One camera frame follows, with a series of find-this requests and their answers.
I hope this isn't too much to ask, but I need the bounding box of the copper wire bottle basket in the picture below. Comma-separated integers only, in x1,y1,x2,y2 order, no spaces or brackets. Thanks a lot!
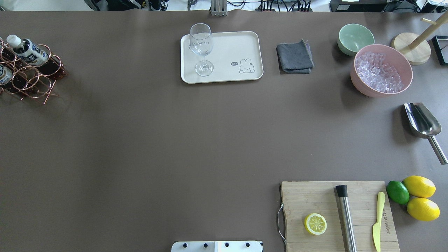
1,39,69,105

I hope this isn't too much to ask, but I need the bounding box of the yellow plastic knife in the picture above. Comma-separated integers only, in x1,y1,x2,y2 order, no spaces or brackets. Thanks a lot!
372,191,385,252

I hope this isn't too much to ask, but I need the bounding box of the steel ice scoop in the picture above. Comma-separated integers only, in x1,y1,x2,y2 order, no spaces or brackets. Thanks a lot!
404,103,448,165

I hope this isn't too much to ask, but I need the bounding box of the green lime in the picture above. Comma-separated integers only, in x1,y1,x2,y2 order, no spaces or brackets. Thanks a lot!
386,181,410,205

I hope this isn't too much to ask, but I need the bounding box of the green empty bowl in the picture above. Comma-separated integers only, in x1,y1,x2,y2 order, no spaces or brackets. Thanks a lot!
337,23,375,56

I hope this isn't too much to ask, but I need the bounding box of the clear wine glass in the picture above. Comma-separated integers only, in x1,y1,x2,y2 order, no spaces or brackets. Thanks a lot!
189,23,214,76

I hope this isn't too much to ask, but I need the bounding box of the tea bottle white cap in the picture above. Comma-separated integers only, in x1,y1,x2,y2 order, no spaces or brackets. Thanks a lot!
6,35,49,67

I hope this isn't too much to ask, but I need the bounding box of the yellow lemon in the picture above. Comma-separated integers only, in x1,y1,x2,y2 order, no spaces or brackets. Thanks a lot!
406,197,440,222
402,175,436,198

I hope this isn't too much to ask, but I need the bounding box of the upper yellow lemon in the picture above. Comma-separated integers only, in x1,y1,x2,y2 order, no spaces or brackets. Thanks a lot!
402,175,436,198

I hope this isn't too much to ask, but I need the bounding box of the steel muddler black tip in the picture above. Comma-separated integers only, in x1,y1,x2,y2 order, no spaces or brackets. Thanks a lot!
335,185,357,252

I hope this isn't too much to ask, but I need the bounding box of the wooden cup tree stand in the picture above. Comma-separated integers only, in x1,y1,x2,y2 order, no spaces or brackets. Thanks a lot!
391,12,448,65

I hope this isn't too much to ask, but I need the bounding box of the half lemon slice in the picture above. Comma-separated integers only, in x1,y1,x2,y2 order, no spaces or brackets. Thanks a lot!
304,213,327,236

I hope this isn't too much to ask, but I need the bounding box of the grey folded cloth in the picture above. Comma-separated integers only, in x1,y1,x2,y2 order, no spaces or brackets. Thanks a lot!
276,39,315,74

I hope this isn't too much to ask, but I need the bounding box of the bamboo cutting board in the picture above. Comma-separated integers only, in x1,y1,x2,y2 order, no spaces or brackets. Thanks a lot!
280,181,386,252

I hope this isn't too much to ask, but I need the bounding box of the lower yellow lemon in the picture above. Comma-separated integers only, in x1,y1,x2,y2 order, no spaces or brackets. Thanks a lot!
406,197,440,222

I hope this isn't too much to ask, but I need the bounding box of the pink bowl of ice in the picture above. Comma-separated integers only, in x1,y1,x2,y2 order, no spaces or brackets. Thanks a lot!
350,44,413,97

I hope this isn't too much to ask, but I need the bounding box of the white rabbit tray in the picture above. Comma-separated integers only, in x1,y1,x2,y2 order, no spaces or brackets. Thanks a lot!
180,31,264,84

